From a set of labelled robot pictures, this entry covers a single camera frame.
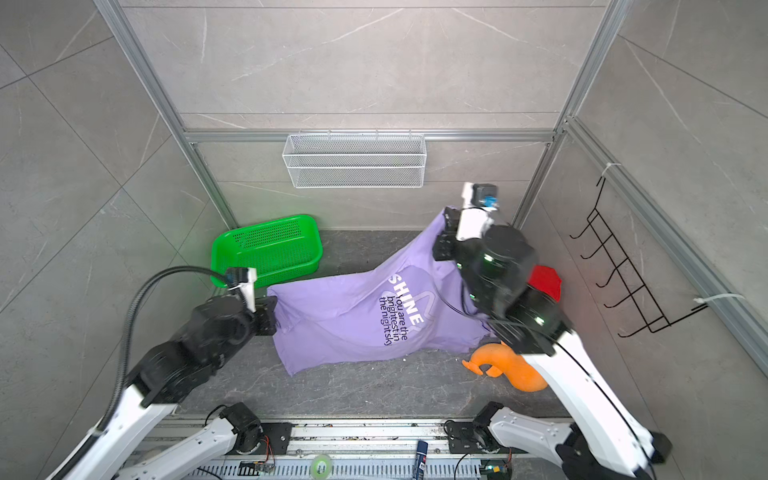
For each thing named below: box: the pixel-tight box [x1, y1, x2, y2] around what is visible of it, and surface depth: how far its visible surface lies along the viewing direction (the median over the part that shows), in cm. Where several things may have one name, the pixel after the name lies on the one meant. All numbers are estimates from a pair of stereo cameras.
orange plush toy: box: [462, 341, 548, 393], surface depth 84 cm
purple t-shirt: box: [267, 227, 495, 376], surface depth 73 cm
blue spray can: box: [415, 440, 428, 480], surface depth 70 cm
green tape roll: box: [311, 454, 332, 480], surface depth 71 cm
